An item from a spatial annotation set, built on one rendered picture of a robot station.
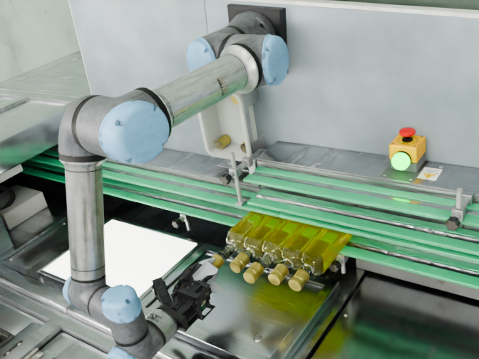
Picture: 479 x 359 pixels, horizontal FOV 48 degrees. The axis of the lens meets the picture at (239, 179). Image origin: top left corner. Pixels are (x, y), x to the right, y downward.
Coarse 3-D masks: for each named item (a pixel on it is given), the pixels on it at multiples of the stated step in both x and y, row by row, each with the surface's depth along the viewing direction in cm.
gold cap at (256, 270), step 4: (252, 264) 133; (256, 264) 133; (260, 264) 133; (252, 268) 132; (256, 268) 132; (260, 268) 133; (244, 272) 131; (248, 272) 131; (252, 272) 131; (256, 272) 131; (260, 272) 132; (244, 276) 132; (248, 276) 131; (252, 276) 130; (256, 276) 131; (248, 280) 132; (252, 280) 131; (256, 280) 132
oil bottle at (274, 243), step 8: (280, 224) 145; (288, 224) 144; (296, 224) 143; (272, 232) 142; (280, 232) 141; (288, 232) 141; (296, 232) 142; (264, 240) 140; (272, 240) 139; (280, 240) 138; (288, 240) 139; (264, 248) 138; (272, 248) 136; (280, 248) 137; (272, 256) 137; (280, 256) 137
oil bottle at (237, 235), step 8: (248, 216) 151; (256, 216) 150; (264, 216) 150; (240, 224) 148; (248, 224) 147; (256, 224) 147; (232, 232) 145; (240, 232) 144; (248, 232) 145; (232, 240) 143; (240, 240) 143; (240, 248) 143
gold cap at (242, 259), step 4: (240, 256) 137; (244, 256) 137; (248, 256) 138; (236, 260) 136; (240, 260) 136; (244, 260) 137; (248, 260) 138; (232, 264) 136; (236, 264) 135; (240, 264) 136; (244, 264) 137; (232, 268) 137; (236, 268) 136; (240, 268) 135; (236, 272) 137
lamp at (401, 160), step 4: (396, 152) 132; (400, 152) 131; (404, 152) 130; (396, 156) 130; (400, 156) 130; (404, 156) 130; (408, 156) 130; (392, 160) 131; (396, 160) 130; (400, 160) 130; (404, 160) 129; (408, 160) 130; (392, 164) 132; (396, 164) 131; (400, 164) 130; (404, 164) 130; (408, 164) 130; (396, 168) 131; (400, 168) 131; (404, 168) 130
